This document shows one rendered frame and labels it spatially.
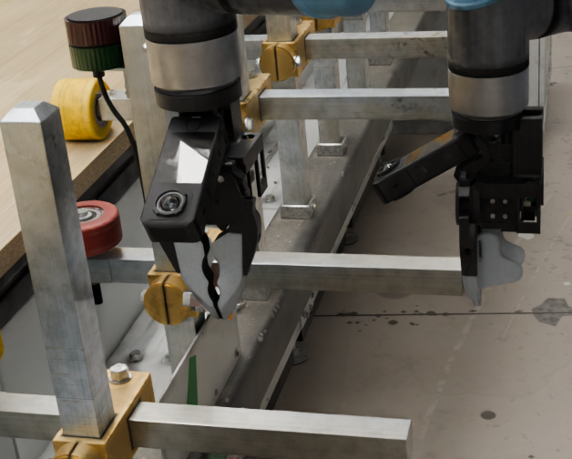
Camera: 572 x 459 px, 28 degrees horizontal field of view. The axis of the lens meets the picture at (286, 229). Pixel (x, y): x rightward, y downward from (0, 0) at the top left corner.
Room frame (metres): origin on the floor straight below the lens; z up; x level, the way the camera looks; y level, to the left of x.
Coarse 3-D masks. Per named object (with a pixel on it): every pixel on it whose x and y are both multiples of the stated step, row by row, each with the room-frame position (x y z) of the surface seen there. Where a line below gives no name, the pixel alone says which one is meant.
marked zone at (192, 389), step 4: (192, 356) 1.03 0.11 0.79; (192, 360) 1.02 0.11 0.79; (192, 364) 1.02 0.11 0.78; (192, 368) 1.02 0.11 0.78; (196, 368) 1.03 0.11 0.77; (192, 372) 1.02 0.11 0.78; (196, 372) 1.03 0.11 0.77; (192, 376) 1.02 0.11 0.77; (196, 376) 1.03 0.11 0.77; (192, 380) 1.02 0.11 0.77; (196, 380) 1.02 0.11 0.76; (188, 384) 1.00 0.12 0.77; (192, 384) 1.01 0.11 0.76; (196, 384) 1.02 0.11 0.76; (188, 388) 1.00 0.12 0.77; (192, 388) 1.01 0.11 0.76; (196, 388) 1.02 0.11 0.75; (188, 392) 1.00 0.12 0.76; (192, 392) 1.01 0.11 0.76; (196, 392) 1.02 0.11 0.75; (188, 396) 1.00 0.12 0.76; (192, 396) 1.01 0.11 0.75; (196, 396) 1.02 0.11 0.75; (188, 400) 1.00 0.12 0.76; (192, 400) 1.01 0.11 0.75; (196, 400) 1.02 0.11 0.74; (188, 404) 0.99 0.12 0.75; (192, 404) 1.01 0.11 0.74; (196, 404) 1.02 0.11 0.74
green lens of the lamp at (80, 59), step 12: (72, 48) 1.08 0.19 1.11; (84, 48) 1.07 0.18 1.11; (96, 48) 1.07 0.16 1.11; (108, 48) 1.07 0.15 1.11; (120, 48) 1.08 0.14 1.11; (72, 60) 1.08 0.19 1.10; (84, 60) 1.07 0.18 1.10; (96, 60) 1.07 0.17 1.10; (108, 60) 1.07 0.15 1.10; (120, 60) 1.07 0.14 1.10
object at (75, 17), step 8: (88, 8) 1.12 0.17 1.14; (96, 8) 1.12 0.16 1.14; (104, 8) 1.11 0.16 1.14; (112, 8) 1.11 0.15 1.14; (120, 8) 1.11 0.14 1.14; (72, 16) 1.09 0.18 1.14; (80, 16) 1.09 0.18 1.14; (88, 16) 1.09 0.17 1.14; (96, 16) 1.08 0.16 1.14; (104, 16) 1.08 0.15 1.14; (112, 16) 1.08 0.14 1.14; (120, 40) 1.08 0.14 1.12; (96, 72) 1.09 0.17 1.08; (104, 72) 1.10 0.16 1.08; (104, 88) 1.10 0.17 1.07; (104, 96) 1.09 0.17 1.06; (128, 96) 1.07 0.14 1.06; (112, 104) 1.09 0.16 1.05; (112, 112) 1.09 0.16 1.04; (120, 120) 1.09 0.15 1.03; (128, 128) 1.09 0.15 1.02; (128, 136) 1.09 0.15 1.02; (136, 152) 1.08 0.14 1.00; (136, 160) 1.08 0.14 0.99; (144, 200) 1.08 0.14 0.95
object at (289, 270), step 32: (96, 256) 1.14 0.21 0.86; (128, 256) 1.13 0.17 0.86; (256, 256) 1.10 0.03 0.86; (288, 256) 1.10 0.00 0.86; (320, 256) 1.09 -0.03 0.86; (352, 256) 1.08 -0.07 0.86; (384, 256) 1.07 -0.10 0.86; (416, 256) 1.07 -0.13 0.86; (288, 288) 1.08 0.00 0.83; (320, 288) 1.07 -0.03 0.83; (352, 288) 1.06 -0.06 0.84; (384, 288) 1.05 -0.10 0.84; (416, 288) 1.04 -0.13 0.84; (448, 288) 1.03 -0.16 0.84
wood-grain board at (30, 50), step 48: (0, 0) 2.30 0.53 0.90; (48, 0) 2.26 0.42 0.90; (96, 0) 2.22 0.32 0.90; (0, 48) 1.92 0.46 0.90; (48, 48) 1.89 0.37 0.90; (0, 96) 1.65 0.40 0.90; (48, 96) 1.62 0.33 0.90; (0, 144) 1.43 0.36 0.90; (96, 144) 1.39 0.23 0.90; (0, 192) 1.26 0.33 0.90; (0, 240) 1.12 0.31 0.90
